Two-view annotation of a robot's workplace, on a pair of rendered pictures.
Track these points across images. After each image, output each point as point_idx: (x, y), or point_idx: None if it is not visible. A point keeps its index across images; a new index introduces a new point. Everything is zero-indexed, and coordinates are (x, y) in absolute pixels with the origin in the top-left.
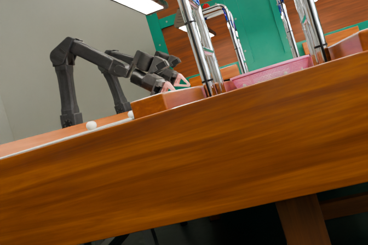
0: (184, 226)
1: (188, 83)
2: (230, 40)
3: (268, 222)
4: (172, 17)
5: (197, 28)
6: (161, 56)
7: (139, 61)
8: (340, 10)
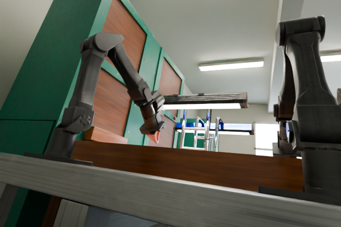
0: None
1: (158, 141)
2: (124, 116)
3: None
4: (105, 63)
5: (212, 108)
6: (163, 99)
7: None
8: (163, 141)
